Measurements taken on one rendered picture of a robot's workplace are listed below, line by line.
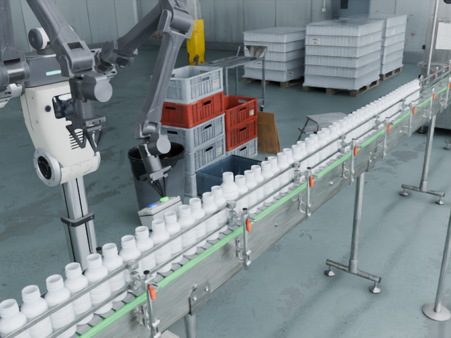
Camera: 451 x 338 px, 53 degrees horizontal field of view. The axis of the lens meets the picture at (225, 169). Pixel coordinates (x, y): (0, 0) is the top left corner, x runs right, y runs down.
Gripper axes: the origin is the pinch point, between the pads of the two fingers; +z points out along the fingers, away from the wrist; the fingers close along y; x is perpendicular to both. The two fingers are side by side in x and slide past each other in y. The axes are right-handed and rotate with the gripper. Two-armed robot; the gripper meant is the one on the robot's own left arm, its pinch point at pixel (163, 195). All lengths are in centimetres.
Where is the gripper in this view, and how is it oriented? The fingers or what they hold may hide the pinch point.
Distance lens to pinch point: 162.3
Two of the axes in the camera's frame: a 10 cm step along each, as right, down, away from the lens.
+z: 3.0, 9.4, 1.4
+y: 6.2, -3.1, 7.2
